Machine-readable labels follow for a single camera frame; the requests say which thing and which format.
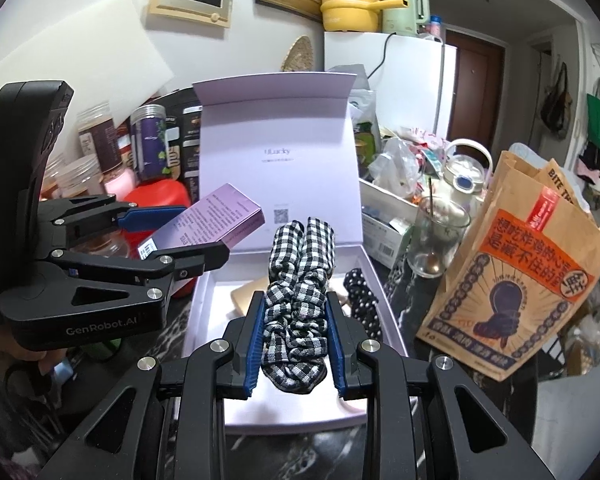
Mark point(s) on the dark wooden door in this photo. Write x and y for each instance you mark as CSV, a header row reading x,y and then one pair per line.
x,y
472,90

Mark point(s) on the metal spoon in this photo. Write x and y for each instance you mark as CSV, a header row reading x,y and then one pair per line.
x,y
432,220

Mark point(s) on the clear jar with brown label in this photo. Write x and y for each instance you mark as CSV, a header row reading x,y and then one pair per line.
x,y
100,137

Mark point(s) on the clear drinking glass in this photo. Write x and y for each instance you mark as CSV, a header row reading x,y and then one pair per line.
x,y
437,240

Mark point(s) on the woven straw fan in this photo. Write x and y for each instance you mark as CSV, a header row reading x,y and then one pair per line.
x,y
297,55

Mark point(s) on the red plastic canister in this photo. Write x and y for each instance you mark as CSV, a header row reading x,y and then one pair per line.
x,y
152,195

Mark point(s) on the black polka dot scrunchie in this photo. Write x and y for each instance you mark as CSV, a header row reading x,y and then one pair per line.
x,y
362,300

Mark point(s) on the purple jar with clear lid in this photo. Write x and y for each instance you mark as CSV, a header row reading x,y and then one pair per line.
x,y
150,142

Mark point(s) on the gold box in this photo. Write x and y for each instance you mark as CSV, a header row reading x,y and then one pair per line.
x,y
245,297

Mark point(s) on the yellow cooking pot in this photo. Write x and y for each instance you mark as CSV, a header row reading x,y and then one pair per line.
x,y
350,10

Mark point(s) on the small clear plastic jar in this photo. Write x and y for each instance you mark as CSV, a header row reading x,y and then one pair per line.
x,y
80,177

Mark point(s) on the white refrigerator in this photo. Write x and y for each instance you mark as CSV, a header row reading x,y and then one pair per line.
x,y
405,80

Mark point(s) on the purple cosmetic box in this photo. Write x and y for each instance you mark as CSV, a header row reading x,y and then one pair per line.
x,y
215,215

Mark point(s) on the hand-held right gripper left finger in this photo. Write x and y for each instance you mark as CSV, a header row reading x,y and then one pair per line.
x,y
255,345

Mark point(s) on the dark hanging bag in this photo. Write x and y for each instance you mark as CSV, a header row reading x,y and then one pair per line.
x,y
555,102

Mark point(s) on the pale green electric kettle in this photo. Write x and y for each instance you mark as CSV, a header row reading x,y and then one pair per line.
x,y
402,7

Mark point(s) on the lavender gift box with lid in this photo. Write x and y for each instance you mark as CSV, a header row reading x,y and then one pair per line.
x,y
280,125

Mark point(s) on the clear plastic bag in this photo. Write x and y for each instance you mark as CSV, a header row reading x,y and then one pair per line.
x,y
395,162

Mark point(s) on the printed brown paper bag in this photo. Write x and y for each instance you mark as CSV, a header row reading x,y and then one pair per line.
x,y
510,270

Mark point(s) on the white box with barcode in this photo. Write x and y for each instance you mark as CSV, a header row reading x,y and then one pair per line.
x,y
385,237

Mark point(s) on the black scissors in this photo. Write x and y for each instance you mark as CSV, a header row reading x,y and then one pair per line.
x,y
27,385

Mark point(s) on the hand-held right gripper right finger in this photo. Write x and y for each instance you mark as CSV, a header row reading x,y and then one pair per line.
x,y
336,345

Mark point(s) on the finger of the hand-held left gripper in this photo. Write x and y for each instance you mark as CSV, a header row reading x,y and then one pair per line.
x,y
145,215
200,260

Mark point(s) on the black foil pouch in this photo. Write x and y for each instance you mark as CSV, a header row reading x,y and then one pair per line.
x,y
185,140

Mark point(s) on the white foam board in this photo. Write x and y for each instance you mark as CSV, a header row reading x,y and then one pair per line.
x,y
80,45

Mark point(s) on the black white gingham scrunchie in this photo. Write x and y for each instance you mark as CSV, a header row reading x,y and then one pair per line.
x,y
297,300

